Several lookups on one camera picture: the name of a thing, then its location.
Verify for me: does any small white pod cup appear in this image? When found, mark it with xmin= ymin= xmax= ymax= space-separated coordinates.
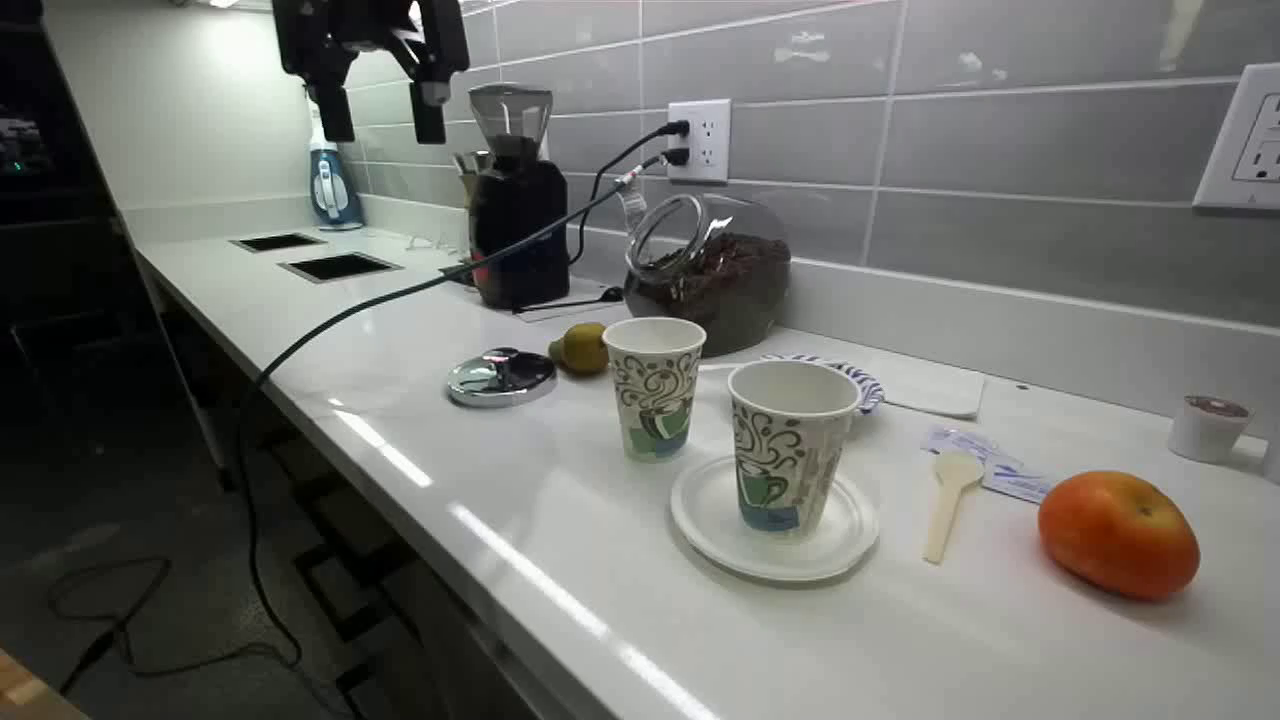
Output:
xmin=1169 ymin=390 xmax=1256 ymax=469

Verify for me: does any shiny metal jar lid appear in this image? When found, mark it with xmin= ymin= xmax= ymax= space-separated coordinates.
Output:
xmin=444 ymin=344 xmax=558 ymax=412

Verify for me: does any thick power cable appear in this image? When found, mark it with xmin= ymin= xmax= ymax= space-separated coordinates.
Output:
xmin=232 ymin=115 xmax=695 ymax=670

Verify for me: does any black coffee grinder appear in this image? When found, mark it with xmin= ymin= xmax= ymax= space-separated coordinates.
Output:
xmin=465 ymin=78 xmax=574 ymax=311

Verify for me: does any white saucer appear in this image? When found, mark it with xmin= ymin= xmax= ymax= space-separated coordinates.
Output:
xmin=663 ymin=452 xmax=884 ymax=586

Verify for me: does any white napkin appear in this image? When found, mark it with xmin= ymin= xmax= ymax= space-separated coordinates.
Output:
xmin=850 ymin=346 xmax=990 ymax=424

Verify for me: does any white wall outlet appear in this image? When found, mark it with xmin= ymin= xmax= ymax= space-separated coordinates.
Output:
xmin=1188 ymin=59 xmax=1280 ymax=217
xmin=663 ymin=95 xmax=735 ymax=188

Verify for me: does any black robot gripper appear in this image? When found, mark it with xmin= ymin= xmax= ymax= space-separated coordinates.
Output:
xmin=271 ymin=0 xmax=470 ymax=148

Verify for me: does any patterned paper cup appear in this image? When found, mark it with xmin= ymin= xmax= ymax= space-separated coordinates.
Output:
xmin=724 ymin=356 xmax=864 ymax=537
xmin=600 ymin=311 xmax=710 ymax=460

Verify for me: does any green pear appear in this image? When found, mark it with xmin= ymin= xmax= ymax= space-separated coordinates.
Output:
xmin=547 ymin=319 xmax=615 ymax=381

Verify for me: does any glass jar of coffee beans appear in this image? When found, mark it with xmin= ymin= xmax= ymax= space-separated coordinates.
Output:
xmin=620 ymin=182 xmax=794 ymax=361

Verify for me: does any wooden spoon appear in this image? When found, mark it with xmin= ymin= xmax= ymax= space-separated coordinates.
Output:
xmin=918 ymin=452 xmax=986 ymax=567

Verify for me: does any thin black grinder cord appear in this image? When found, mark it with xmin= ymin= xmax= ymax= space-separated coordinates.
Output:
xmin=571 ymin=121 xmax=690 ymax=264

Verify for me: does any blue white packet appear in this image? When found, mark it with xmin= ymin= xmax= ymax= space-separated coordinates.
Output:
xmin=914 ymin=420 xmax=1050 ymax=509

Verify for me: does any blue patterned plate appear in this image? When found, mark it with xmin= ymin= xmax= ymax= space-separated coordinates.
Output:
xmin=764 ymin=346 xmax=886 ymax=420

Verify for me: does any blue soap bottle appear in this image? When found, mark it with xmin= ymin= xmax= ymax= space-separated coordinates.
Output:
xmin=305 ymin=112 xmax=368 ymax=233

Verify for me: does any black cable on floor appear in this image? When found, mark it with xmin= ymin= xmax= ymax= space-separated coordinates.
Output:
xmin=44 ymin=553 xmax=310 ymax=694

